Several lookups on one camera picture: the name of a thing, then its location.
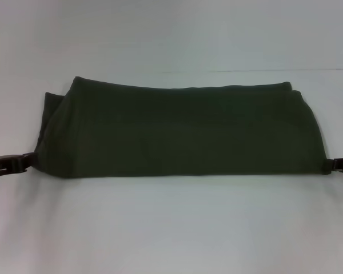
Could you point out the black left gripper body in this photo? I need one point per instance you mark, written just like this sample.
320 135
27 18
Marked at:
3 167

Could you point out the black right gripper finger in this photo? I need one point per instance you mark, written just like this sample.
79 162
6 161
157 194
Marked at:
341 165

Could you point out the dark green FREE t-shirt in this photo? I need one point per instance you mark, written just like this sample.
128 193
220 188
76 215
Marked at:
183 128

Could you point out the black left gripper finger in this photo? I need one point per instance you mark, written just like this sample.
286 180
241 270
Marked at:
27 162

